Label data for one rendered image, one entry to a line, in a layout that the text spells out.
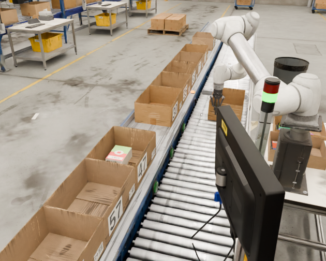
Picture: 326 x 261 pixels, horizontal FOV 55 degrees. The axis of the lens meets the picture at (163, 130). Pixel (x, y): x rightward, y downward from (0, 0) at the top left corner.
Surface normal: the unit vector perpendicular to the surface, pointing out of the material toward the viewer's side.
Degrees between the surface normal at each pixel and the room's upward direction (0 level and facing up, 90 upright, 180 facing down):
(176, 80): 89
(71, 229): 89
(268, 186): 14
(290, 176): 90
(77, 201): 0
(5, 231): 0
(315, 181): 0
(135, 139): 89
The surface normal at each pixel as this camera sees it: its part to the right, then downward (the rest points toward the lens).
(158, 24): -0.24, 0.47
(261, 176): -0.22, -0.84
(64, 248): 0.02, -0.88
